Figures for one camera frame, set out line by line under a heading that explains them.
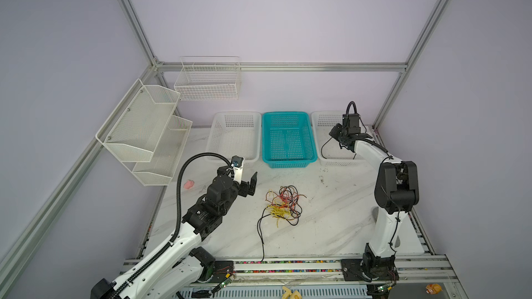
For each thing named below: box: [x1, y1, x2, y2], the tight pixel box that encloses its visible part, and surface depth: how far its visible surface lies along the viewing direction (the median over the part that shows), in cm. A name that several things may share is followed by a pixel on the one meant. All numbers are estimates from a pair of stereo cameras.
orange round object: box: [425, 283, 443, 295], surface depth 70 cm
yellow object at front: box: [281, 285, 303, 299], surface depth 69 cm
